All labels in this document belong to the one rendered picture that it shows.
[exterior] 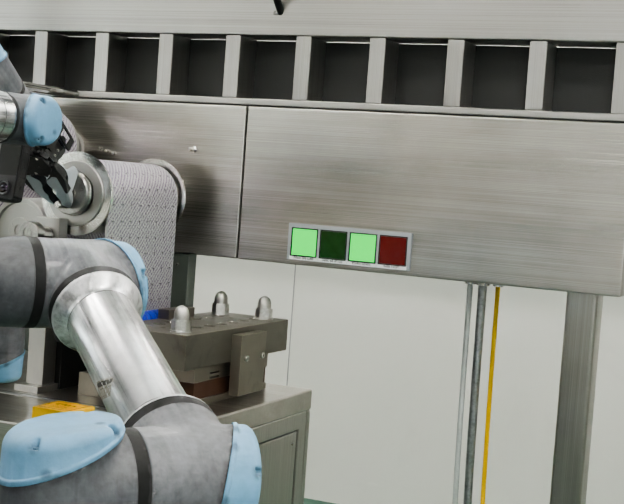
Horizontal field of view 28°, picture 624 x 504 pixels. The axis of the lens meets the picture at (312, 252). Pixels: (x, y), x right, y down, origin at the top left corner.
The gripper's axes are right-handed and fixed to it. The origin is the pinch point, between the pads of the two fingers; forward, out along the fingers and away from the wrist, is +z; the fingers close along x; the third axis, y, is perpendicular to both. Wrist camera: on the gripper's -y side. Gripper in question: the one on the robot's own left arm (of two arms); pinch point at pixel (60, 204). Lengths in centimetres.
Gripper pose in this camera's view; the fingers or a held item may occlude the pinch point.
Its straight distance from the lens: 222.1
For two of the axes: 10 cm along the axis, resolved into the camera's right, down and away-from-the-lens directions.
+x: -9.1, -0.9, 4.0
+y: 3.2, -7.7, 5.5
